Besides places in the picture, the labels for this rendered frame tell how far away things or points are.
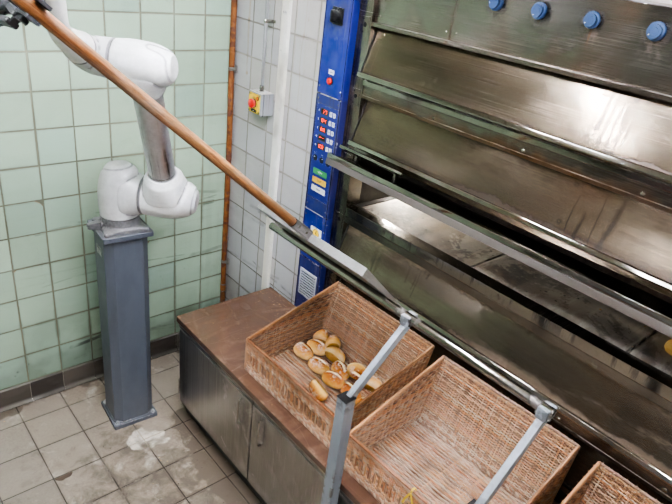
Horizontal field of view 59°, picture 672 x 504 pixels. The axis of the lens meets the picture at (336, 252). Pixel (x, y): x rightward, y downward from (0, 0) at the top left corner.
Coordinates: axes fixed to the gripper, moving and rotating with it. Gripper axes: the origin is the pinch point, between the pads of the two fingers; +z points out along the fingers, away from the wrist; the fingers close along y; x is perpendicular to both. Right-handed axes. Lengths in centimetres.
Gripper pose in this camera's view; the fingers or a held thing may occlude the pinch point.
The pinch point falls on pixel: (33, 9)
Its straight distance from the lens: 138.9
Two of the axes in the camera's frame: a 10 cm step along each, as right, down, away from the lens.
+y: -5.9, 8.1, -0.5
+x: -4.9, -4.1, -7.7
